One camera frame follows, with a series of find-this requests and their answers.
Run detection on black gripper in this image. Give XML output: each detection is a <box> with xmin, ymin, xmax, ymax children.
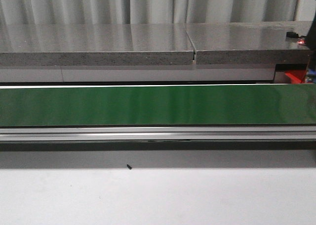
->
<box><xmin>305</xmin><ymin>16</ymin><xmax>316</xmax><ymax>50</ymax></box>

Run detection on small sensor circuit board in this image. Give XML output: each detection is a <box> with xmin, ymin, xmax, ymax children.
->
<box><xmin>286</xmin><ymin>31</ymin><xmax>306</xmax><ymax>45</ymax></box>

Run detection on red plastic tray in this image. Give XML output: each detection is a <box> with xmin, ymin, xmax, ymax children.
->
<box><xmin>285</xmin><ymin>70</ymin><xmax>307</xmax><ymax>84</ymax></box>

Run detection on grey stone counter slab right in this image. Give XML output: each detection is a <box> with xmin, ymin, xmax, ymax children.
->
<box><xmin>186</xmin><ymin>21</ymin><xmax>312</xmax><ymax>65</ymax></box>

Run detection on grey stone counter slab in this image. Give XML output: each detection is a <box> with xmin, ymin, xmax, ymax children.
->
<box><xmin>0</xmin><ymin>24</ymin><xmax>194</xmax><ymax>66</ymax></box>
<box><xmin>186</xmin><ymin>21</ymin><xmax>312</xmax><ymax>65</ymax></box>

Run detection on green conveyor belt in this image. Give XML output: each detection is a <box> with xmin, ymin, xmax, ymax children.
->
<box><xmin>0</xmin><ymin>84</ymin><xmax>316</xmax><ymax>127</ymax></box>

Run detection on grey stone counter slab left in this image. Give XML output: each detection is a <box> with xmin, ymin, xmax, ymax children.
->
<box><xmin>0</xmin><ymin>24</ymin><xmax>194</xmax><ymax>66</ymax></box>

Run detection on white pleated curtain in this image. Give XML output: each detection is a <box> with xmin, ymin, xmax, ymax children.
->
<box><xmin>0</xmin><ymin>0</ymin><xmax>316</xmax><ymax>24</ymax></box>

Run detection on aluminium conveyor frame rail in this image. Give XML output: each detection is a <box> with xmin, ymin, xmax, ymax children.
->
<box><xmin>0</xmin><ymin>126</ymin><xmax>316</xmax><ymax>141</ymax></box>

